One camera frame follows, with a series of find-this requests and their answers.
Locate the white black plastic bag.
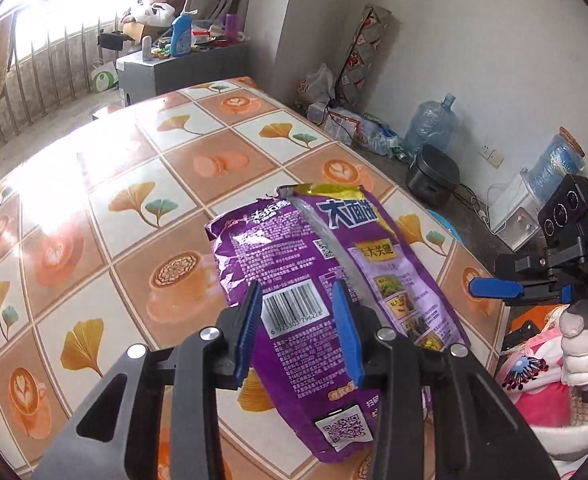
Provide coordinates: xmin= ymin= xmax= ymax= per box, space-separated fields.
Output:
xmin=126 ymin=0 xmax=175 ymax=26

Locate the cardboard box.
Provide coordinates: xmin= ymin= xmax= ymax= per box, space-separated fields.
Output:
xmin=121 ymin=20 xmax=167 ymax=43

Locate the white green paper bag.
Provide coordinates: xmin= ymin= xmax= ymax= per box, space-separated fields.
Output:
xmin=88 ymin=62 xmax=119 ymax=93

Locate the pink patterned garment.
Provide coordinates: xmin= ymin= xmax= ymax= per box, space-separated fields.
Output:
xmin=494 ymin=330 xmax=575 ymax=428

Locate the purple yellow snack bag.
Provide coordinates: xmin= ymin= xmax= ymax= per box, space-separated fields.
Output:
xmin=205 ymin=182 xmax=472 ymax=463

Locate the grey cabinet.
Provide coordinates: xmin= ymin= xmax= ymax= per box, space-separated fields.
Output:
xmin=116 ymin=42 xmax=249 ymax=108

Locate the blue plastic basket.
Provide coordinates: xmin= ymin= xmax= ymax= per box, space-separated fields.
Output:
xmin=426 ymin=207 xmax=467 ymax=246

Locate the clear water jug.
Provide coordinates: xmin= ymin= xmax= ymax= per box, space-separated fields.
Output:
xmin=403 ymin=92 xmax=459 ymax=158

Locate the person's right hand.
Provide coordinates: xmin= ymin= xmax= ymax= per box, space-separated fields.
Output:
xmin=560 ymin=295 xmax=588 ymax=387

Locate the blue detergent bottle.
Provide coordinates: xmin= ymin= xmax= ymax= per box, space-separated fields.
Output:
xmin=170 ymin=10 xmax=195 ymax=57

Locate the pile of plastic packets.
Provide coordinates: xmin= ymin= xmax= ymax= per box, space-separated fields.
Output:
xmin=319 ymin=105 xmax=405 ymax=158

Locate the black rice cooker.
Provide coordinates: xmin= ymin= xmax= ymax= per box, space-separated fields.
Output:
xmin=405 ymin=145 xmax=461 ymax=207

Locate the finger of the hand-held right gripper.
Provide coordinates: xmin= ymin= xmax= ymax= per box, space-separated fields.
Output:
xmin=494 ymin=252 xmax=551 ymax=282
xmin=468 ymin=277 xmax=576 ymax=307

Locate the white wall socket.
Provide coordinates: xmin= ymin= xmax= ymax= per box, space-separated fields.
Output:
xmin=479 ymin=142 xmax=505 ymax=168

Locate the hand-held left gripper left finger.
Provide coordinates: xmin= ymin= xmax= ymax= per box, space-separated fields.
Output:
xmin=31 ymin=282 xmax=265 ymax=480

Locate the metal balcony railing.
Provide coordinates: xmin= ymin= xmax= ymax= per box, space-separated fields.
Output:
xmin=0 ymin=15 xmax=124 ymax=171

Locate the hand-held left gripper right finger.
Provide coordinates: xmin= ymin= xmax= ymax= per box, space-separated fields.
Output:
xmin=331 ymin=280 xmax=560 ymax=480

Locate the blue dispenser water bottle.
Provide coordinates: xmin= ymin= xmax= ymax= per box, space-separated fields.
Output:
xmin=529 ymin=127 xmax=586 ymax=201

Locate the rolled patterned mat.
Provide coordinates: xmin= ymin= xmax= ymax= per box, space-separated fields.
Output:
xmin=336 ymin=4 xmax=399 ymax=111

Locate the white water dispenser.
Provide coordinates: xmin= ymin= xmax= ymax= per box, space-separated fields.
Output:
xmin=489 ymin=170 xmax=550 ymax=251

